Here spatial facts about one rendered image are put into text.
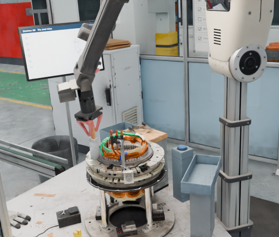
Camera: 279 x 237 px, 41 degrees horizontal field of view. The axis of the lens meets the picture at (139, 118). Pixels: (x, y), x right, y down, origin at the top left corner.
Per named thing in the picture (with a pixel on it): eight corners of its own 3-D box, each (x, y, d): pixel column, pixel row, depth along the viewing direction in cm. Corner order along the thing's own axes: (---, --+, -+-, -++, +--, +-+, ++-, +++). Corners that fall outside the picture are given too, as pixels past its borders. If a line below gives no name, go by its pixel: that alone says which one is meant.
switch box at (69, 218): (57, 220, 164) (55, 209, 162) (78, 215, 167) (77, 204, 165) (59, 228, 158) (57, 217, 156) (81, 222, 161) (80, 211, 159)
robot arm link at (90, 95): (91, 82, 134) (90, 78, 139) (73, 86, 133) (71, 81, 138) (95, 100, 137) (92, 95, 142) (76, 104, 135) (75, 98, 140)
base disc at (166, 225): (66, 223, 159) (66, 221, 159) (128, 186, 187) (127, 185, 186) (132, 260, 134) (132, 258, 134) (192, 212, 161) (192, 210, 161)
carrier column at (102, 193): (101, 229, 152) (96, 184, 146) (106, 225, 154) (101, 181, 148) (105, 231, 151) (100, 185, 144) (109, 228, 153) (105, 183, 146)
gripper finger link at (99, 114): (81, 135, 144) (77, 114, 140) (91, 128, 150) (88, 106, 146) (95, 138, 141) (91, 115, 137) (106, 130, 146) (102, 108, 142)
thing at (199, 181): (211, 253, 137) (211, 185, 128) (182, 248, 141) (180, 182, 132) (220, 217, 159) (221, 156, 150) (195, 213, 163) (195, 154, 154)
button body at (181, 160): (182, 202, 171) (181, 153, 163) (172, 196, 177) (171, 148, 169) (194, 198, 175) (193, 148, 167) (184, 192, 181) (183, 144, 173)
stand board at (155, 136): (111, 139, 182) (110, 135, 181) (139, 129, 193) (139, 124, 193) (138, 150, 167) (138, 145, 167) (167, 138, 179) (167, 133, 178)
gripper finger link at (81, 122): (78, 137, 143) (74, 115, 139) (89, 129, 148) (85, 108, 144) (93, 140, 139) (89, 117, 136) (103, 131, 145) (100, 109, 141)
